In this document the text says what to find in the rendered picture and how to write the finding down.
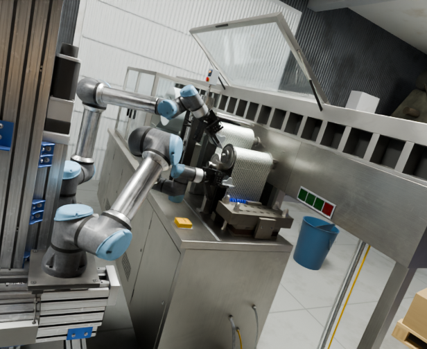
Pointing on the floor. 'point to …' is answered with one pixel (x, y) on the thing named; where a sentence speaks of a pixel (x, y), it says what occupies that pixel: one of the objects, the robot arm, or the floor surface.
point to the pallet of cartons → (425, 318)
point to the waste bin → (314, 242)
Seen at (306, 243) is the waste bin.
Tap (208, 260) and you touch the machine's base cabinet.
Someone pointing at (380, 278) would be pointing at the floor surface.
